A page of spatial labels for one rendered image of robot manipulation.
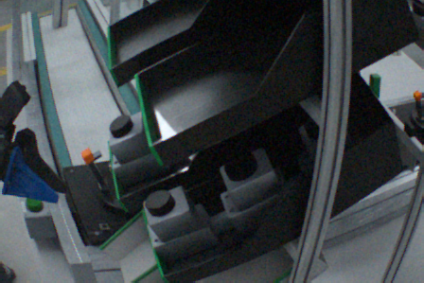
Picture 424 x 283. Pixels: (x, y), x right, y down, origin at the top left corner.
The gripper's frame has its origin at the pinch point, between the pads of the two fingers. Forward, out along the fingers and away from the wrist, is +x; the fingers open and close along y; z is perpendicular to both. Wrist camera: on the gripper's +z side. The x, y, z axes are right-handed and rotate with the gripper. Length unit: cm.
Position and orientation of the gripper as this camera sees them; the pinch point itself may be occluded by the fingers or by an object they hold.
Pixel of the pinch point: (40, 179)
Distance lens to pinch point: 70.7
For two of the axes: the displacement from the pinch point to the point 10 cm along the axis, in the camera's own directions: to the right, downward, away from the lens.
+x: 9.0, 4.3, 0.6
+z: 4.4, -9.0, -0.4
